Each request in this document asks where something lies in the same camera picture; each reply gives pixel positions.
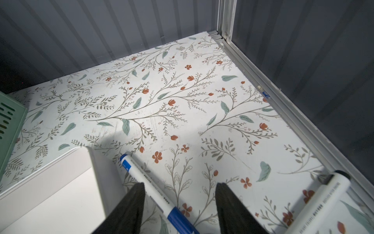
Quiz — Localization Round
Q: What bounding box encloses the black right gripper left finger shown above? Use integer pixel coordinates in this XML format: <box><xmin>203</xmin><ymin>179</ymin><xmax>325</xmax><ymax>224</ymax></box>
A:
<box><xmin>93</xmin><ymin>183</ymin><xmax>146</xmax><ymax>234</ymax></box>

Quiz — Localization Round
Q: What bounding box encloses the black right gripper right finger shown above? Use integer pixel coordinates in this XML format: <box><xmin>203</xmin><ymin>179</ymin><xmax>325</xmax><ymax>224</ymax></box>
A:
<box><xmin>215</xmin><ymin>183</ymin><xmax>267</xmax><ymax>234</ymax></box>

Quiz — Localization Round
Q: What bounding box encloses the white plastic storage box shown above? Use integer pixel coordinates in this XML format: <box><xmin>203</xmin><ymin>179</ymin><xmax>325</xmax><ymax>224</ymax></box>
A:
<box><xmin>1</xmin><ymin>147</ymin><xmax>125</xmax><ymax>234</ymax></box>

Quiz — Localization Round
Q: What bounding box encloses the mint green file organizer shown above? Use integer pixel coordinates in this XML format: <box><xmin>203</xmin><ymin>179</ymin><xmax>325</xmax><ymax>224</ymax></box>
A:
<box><xmin>1</xmin><ymin>92</ymin><xmax>28</xmax><ymax>179</ymax></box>

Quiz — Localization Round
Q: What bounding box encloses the blue capped pen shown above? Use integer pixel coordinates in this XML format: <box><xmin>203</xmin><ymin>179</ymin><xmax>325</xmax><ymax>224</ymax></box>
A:
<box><xmin>120</xmin><ymin>154</ymin><xmax>199</xmax><ymax>234</ymax></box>

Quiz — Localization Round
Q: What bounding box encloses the black capped white marker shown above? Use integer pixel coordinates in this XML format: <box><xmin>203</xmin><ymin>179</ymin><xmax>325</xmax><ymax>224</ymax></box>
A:
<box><xmin>286</xmin><ymin>170</ymin><xmax>351</xmax><ymax>234</ymax></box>

